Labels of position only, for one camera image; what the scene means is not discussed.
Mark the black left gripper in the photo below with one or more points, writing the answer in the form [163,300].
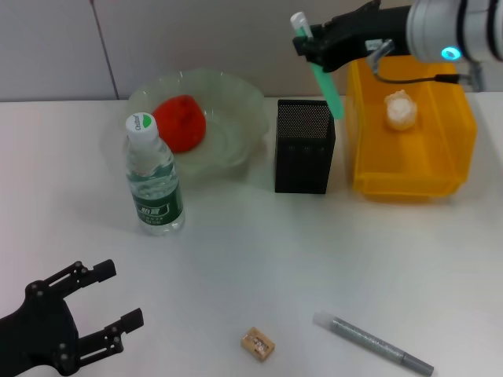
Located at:
[35,337]

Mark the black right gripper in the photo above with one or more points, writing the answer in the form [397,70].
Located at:
[361,31]

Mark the green pen with white cap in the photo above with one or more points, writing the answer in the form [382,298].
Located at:
[328,88]

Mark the white paper ball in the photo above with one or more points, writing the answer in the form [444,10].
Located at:
[401,112]

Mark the clear water bottle green label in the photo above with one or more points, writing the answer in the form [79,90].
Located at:
[155,204]

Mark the orange fruit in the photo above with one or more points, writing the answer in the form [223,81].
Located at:
[184,129]

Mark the tan eraser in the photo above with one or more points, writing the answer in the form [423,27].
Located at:
[257,343]

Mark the grey marker pen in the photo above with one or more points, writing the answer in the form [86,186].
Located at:
[369,341]

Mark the black mesh pen holder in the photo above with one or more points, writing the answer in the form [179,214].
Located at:
[302,169]

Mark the translucent green bowl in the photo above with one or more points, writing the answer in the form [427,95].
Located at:
[232,110]

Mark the yellow plastic storage bin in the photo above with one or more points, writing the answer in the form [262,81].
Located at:
[408,165]

